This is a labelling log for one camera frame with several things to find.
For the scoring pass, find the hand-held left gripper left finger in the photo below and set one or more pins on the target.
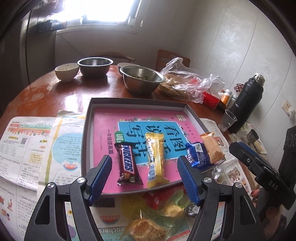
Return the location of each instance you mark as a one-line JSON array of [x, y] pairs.
[[99, 180]]

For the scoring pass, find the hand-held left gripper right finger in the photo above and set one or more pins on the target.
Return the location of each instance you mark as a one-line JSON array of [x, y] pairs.
[[188, 180]]

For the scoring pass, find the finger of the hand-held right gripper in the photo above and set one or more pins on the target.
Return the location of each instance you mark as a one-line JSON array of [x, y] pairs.
[[247, 162], [251, 151]]

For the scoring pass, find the blue snack packet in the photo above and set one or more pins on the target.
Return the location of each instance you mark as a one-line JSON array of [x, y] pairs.
[[198, 155]]

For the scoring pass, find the clear nut snack packet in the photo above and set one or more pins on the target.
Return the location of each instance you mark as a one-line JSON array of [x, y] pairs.
[[217, 175]]

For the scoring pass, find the dark red snack packet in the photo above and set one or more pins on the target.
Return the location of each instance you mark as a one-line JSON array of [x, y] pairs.
[[190, 210]]

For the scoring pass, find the green pastry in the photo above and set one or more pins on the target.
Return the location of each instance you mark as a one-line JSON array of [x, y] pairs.
[[172, 207]]

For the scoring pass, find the brown chocolate bar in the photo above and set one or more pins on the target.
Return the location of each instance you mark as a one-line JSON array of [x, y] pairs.
[[127, 162]]

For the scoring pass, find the orange cracker packet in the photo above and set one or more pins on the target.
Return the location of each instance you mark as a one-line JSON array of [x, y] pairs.
[[212, 148]]

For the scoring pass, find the yellow snack bar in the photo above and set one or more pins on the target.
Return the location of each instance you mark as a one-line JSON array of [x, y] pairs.
[[155, 160]]

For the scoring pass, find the grey cardboard tray pink book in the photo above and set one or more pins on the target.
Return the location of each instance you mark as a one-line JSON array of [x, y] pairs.
[[89, 139]]

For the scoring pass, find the golden crispy snack packet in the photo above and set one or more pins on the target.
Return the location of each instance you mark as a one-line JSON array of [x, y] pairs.
[[145, 228]]

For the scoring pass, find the person's right hand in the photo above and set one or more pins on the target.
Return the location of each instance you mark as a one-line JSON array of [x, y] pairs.
[[277, 222]]

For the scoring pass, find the yellowed paper sheet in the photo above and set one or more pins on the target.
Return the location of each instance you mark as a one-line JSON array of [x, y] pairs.
[[263, 151]]

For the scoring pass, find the small steel cup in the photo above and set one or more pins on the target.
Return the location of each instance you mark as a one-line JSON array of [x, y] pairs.
[[252, 136]]

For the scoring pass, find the crumpled white paper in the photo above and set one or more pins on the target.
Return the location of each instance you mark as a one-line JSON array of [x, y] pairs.
[[244, 127]]

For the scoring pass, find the clear plastic cup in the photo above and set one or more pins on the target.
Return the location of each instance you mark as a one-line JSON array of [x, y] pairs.
[[227, 120]]

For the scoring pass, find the black thermos flask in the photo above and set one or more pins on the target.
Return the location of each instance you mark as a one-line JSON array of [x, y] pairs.
[[247, 106]]

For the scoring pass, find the cartoon printed newspaper sheet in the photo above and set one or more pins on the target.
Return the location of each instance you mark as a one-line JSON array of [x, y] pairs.
[[209, 126]]

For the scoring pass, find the newspaper sheet with blue circle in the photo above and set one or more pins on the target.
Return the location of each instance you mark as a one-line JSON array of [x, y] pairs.
[[67, 143]]

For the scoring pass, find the white medicine bottle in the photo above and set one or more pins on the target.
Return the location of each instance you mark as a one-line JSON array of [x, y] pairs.
[[234, 100]]

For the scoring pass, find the orange medicine bottle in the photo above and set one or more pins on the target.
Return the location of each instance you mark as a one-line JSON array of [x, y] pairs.
[[226, 98]]

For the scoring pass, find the red white artificial flowers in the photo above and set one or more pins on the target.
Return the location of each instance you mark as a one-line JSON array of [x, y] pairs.
[[239, 88]]

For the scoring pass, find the red tissue box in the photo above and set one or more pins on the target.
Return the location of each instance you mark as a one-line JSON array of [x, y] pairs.
[[211, 99]]

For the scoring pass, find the newspaper sheet with red header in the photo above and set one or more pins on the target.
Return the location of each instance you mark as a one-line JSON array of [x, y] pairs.
[[23, 150]]

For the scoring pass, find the clear plastic bag with food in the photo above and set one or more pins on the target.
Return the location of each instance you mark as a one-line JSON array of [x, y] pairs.
[[185, 81]]

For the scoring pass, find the large steel bowl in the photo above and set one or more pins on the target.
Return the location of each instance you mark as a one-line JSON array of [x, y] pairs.
[[141, 80]]

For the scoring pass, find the small steel bowl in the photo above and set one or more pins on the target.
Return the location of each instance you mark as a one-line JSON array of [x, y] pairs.
[[94, 67]]

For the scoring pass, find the wooden chair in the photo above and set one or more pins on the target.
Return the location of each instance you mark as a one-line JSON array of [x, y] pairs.
[[171, 59], [115, 55]]

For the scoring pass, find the dark refrigerator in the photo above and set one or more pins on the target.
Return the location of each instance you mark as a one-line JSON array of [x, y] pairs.
[[32, 46]]

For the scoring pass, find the bright window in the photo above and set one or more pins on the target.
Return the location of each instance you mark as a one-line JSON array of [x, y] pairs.
[[104, 10]]

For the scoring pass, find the white wall socket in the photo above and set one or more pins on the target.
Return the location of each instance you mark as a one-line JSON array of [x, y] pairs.
[[287, 108]]

